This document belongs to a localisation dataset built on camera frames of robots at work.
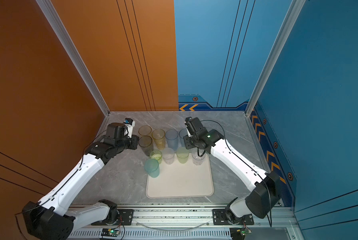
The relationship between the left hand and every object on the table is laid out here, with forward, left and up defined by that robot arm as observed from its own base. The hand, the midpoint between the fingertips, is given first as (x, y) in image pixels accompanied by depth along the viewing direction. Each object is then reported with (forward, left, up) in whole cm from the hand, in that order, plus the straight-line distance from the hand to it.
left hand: (137, 136), depth 79 cm
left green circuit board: (-40, +10, -23) cm, 47 cm away
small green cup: (-1, -8, -18) cm, 19 cm away
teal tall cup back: (-9, -6, -19) cm, 21 cm away
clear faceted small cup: (-7, -33, -13) cm, 36 cm away
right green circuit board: (-40, -52, -22) cm, 69 cm away
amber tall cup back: (+10, -1, -8) cm, 13 cm away
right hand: (-1, -26, -1) cm, 26 cm away
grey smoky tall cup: (0, -3, -7) cm, 8 cm away
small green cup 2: (-3, -24, -13) cm, 27 cm away
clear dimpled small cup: (-1, -15, -17) cm, 23 cm away
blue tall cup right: (+9, -24, -8) cm, 27 cm away
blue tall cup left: (+5, -18, -8) cm, 20 cm away
